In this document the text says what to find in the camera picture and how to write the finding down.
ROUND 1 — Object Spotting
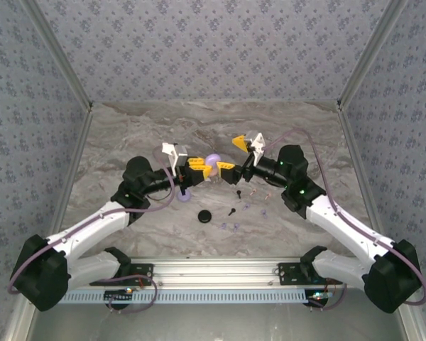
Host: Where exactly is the white slotted cable tray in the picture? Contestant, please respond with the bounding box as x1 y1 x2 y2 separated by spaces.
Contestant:
56 288 324 305

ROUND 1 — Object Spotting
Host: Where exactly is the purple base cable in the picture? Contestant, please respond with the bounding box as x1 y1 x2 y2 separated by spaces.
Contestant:
107 275 159 315
308 276 349 312

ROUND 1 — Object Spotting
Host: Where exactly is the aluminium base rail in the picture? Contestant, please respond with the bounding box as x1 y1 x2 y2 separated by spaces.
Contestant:
126 258 366 291

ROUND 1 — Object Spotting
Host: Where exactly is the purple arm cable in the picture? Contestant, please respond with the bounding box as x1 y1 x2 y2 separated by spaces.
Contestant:
264 128 426 306
7 146 177 296

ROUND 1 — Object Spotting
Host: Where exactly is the small black electronics board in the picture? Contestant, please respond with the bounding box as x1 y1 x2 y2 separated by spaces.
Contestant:
307 289 333 307
104 288 135 303

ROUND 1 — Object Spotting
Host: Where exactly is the grey metal base panel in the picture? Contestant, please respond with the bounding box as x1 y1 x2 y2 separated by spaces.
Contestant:
24 287 409 341

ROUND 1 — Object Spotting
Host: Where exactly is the aluminium frame post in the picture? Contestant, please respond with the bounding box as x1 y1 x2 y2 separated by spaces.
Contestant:
19 0 95 112
336 0 412 107

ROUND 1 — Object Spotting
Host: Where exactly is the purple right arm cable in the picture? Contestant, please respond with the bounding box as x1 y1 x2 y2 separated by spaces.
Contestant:
264 128 426 306

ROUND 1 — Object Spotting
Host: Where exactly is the aluminium table side rail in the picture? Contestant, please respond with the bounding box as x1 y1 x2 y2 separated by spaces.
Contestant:
1 106 95 341
336 104 426 341

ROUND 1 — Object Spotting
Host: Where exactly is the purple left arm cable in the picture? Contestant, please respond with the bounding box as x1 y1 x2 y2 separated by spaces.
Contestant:
7 146 177 296

